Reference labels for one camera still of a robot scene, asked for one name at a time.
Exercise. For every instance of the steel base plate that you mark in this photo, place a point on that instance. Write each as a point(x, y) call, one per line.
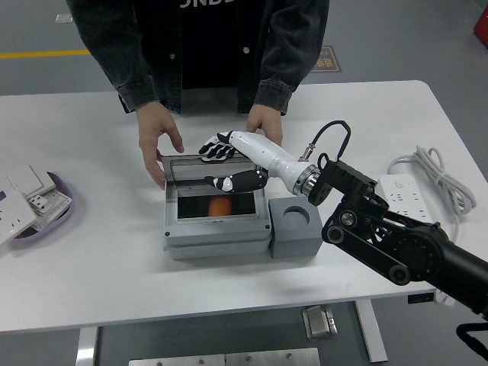
point(175, 361)
point(272, 357)

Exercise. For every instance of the grey cube with round hole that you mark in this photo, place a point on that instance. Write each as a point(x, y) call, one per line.
point(295, 244)

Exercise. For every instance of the person's right hand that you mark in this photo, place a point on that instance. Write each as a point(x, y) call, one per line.
point(152, 126)

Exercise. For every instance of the grey electrical box with flap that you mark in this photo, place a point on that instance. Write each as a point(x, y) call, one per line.
point(213, 232)

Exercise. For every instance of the person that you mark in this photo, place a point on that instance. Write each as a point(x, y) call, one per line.
point(213, 45)

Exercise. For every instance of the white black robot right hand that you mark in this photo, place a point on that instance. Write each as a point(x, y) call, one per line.
point(267, 154)

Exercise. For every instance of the black table control box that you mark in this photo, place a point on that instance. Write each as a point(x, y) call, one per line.
point(421, 298)

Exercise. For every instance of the purple tray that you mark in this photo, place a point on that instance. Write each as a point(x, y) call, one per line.
point(45, 234)

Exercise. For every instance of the red object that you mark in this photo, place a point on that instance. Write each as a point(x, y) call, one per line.
point(481, 23)

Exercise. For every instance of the white gridded panel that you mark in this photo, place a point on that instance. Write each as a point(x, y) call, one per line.
point(57, 202)

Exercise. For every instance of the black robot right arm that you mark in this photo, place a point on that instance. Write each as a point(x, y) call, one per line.
point(419, 248)

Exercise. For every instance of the person's right forearm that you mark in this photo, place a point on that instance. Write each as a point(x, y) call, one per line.
point(133, 84)

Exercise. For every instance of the metal floor hatch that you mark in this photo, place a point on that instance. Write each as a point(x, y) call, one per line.
point(320, 322)

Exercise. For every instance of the white switch panel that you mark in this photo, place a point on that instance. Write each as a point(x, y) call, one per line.
point(28, 179)

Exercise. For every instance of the yellow floor tape line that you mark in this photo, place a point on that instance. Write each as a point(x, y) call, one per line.
point(38, 54)

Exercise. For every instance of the orange cylinder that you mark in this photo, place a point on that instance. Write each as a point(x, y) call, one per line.
point(220, 207)

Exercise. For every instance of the small white socket module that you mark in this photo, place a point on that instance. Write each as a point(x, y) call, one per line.
point(38, 202)

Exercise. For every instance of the large white socket panel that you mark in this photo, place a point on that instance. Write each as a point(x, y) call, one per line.
point(13, 217)

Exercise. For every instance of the person's left forearm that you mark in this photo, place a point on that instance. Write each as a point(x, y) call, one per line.
point(282, 80)

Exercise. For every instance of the small silver floor plate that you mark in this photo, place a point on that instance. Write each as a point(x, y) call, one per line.
point(63, 18)

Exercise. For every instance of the person's left hand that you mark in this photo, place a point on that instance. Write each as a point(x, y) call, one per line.
point(267, 122)

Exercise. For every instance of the brown floor sign sticker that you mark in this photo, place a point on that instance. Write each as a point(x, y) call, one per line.
point(329, 63)

